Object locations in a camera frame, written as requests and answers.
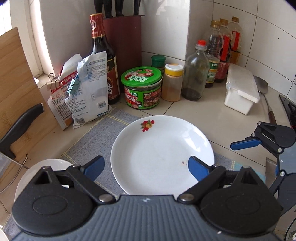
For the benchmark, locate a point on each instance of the red label sauce bottle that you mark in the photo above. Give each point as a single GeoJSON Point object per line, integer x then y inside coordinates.
{"type": "Point", "coordinates": [224, 52]}

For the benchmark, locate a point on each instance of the dark red knife block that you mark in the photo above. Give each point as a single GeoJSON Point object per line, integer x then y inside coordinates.
{"type": "Point", "coordinates": [123, 33]}

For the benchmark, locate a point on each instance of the white red salt bag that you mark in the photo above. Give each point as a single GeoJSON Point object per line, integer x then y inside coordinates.
{"type": "Point", "coordinates": [58, 88]}

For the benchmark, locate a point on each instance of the black handled kitchen knife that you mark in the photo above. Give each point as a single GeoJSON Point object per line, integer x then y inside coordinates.
{"type": "Point", "coordinates": [29, 120]}

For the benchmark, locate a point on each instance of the green lid sauce jar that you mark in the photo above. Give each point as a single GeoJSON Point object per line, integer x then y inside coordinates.
{"type": "Point", "coordinates": [142, 87]}

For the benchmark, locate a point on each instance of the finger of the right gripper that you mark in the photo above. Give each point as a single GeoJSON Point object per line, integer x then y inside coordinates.
{"type": "Point", "coordinates": [285, 186]}
{"type": "Point", "coordinates": [274, 138]}

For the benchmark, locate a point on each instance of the black stove edge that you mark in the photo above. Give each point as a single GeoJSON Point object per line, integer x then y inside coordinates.
{"type": "Point", "coordinates": [289, 107]}

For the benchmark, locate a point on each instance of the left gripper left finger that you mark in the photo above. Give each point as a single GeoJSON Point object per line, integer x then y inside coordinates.
{"type": "Point", "coordinates": [57, 202]}

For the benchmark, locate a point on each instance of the white blue clipped bag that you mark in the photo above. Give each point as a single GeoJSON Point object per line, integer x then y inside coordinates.
{"type": "Point", "coordinates": [87, 92]}

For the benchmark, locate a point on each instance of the bamboo cutting board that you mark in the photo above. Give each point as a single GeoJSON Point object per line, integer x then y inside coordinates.
{"type": "Point", "coordinates": [19, 93]}

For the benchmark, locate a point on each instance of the grey checked dish mat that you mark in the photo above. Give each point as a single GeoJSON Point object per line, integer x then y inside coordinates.
{"type": "Point", "coordinates": [98, 141]}

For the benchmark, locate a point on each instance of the white plastic seasoning box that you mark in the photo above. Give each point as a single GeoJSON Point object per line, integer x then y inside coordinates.
{"type": "Point", "coordinates": [241, 89]}

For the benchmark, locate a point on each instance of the dark soy sauce bottle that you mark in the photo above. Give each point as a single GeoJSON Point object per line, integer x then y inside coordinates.
{"type": "Point", "coordinates": [101, 46]}

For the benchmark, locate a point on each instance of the clear glass bottle red cap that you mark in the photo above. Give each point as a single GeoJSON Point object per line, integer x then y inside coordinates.
{"type": "Point", "coordinates": [195, 73]}

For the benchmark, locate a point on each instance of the green cap small jar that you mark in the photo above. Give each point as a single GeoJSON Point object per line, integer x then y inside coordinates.
{"type": "Point", "coordinates": [158, 61]}

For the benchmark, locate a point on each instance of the yellow lid spice jar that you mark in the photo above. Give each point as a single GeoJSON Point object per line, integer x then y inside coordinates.
{"type": "Point", "coordinates": [172, 82]}

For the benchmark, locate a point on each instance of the white plate with fruit print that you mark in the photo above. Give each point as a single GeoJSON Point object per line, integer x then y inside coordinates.
{"type": "Point", "coordinates": [150, 156]}

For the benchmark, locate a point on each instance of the metal spatula wooden handle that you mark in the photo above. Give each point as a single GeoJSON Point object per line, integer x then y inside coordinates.
{"type": "Point", "coordinates": [262, 87]}

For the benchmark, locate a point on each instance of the metal wire board stand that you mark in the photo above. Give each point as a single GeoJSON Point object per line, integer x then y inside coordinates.
{"type": "Point", "coordinates": [10, 171]}

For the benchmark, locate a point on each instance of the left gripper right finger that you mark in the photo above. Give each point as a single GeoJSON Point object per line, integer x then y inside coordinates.
{"type": "Point", "coordinates": [235, 202]}

